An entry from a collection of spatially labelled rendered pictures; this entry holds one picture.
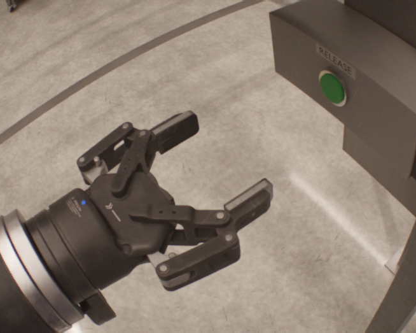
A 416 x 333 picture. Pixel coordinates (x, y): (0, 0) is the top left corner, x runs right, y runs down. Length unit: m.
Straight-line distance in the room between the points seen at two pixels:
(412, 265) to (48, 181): 1.72
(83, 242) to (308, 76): 0.27
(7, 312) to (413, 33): 0.43
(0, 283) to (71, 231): 0.08
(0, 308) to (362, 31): 0.40
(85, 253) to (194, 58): 2.12
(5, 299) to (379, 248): 1.50
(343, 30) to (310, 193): 1.39
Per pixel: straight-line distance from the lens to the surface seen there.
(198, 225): 0.35
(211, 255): 0.33
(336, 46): 0.44
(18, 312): 0.33
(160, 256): 0.35
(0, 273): 0.33
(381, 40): 0.47
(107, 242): 0.34
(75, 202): 0.35
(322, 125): 2.05
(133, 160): 0.39
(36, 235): 0.35
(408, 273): 0.62
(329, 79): 0.45
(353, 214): 1.78
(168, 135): 0.42
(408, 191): 0.60
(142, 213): 0.35
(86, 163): 0.41
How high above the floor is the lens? 1.44
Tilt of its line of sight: 47 degrees down
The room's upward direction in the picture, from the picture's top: 10 degrees counter-clockwise
